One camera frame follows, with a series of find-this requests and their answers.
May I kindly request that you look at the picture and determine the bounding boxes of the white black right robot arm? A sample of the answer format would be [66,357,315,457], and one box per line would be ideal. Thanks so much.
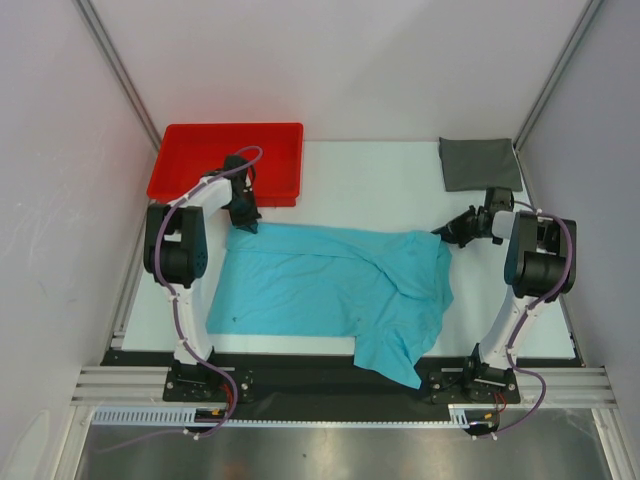
[428,187,577,404]

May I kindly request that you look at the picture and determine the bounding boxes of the aluminium front frame rail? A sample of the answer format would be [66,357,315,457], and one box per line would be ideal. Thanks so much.
[71,366,617,409]

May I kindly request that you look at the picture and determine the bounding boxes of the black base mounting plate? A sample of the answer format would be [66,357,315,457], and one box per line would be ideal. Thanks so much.
[101,350,562,420]

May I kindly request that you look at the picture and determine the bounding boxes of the folded grey t-shirt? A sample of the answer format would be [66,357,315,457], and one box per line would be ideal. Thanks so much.
[438,137,523,192]

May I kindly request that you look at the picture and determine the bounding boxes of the right aluminium corner post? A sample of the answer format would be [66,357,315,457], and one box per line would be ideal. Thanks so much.
[514,0,606,151]

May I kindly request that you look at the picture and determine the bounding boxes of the light blue t-shirt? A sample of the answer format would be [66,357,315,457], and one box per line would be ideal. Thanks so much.
[206,224,453,389]

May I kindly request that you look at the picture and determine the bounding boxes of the red plastic tray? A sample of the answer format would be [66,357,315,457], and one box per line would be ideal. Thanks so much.
[147,123,304,207]

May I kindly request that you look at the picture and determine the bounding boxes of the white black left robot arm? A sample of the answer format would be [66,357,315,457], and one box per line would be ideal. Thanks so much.
[143,146,263,400]

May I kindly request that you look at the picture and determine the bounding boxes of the aluminium corner post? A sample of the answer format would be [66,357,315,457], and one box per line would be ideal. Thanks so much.
[514,0,606,151]
[72,0,162,152]

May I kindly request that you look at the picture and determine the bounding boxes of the white slotted cable duct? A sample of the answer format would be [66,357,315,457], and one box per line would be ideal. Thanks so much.
[92,406,497,430]

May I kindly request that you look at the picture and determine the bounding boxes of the left aluminium corner post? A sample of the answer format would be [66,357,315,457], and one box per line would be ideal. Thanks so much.
[72,0,162,152]

